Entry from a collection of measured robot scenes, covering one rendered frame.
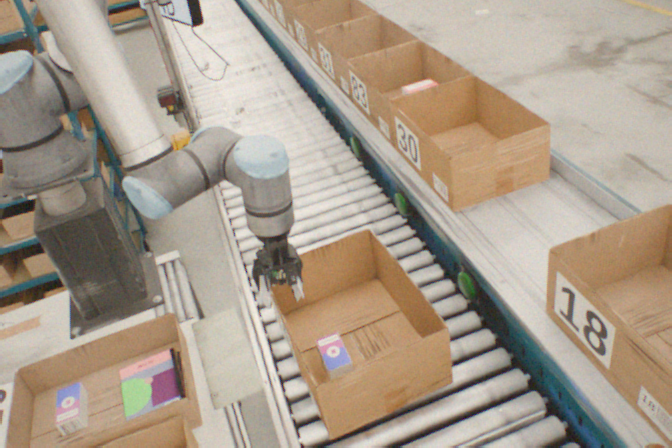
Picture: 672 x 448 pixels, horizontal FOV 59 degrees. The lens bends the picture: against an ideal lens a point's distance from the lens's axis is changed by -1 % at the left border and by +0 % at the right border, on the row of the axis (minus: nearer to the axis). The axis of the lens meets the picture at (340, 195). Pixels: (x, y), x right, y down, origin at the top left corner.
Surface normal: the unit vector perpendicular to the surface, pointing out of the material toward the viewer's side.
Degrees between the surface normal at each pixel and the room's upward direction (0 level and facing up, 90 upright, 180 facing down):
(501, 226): 0
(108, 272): 90
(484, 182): 91
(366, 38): 89
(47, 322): 0
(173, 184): 70
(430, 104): 90
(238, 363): 0
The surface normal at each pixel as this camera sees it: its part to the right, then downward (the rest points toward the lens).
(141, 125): 0.63, 0.00
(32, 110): 0.73, 0.30
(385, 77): 0.32, 0.48
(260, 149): 0.00, -0.81
